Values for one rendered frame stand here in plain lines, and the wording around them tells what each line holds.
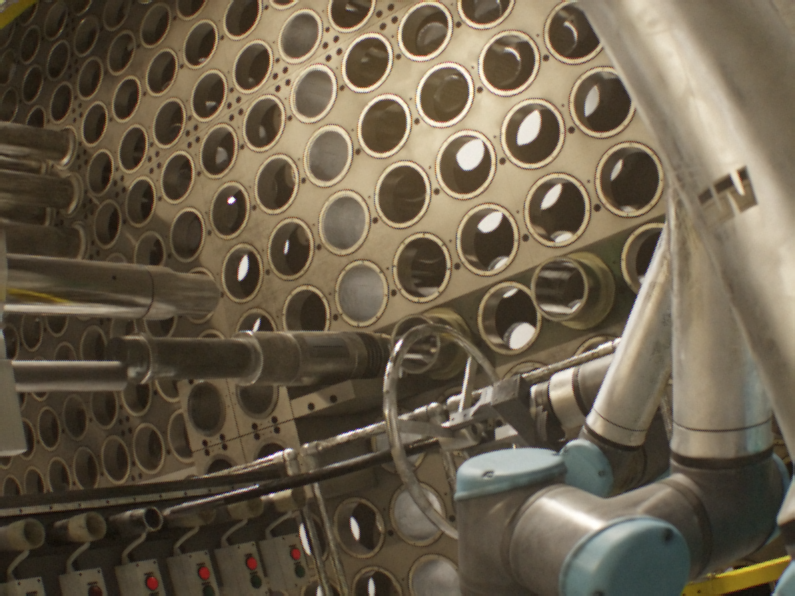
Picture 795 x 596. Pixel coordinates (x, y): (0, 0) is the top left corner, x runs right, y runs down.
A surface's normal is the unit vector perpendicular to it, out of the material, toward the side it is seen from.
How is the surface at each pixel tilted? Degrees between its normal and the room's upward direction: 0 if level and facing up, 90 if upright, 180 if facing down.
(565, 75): 90
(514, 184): 90
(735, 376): 107
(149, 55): 90
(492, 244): 90
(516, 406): 141
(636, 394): 113
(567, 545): 56
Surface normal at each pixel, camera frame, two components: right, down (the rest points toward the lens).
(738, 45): -0.17, -0.33
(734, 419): -0.09, 0.11
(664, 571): 0.41, 0.12
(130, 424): -0.57, -0.05
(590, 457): -0.69, 0.08
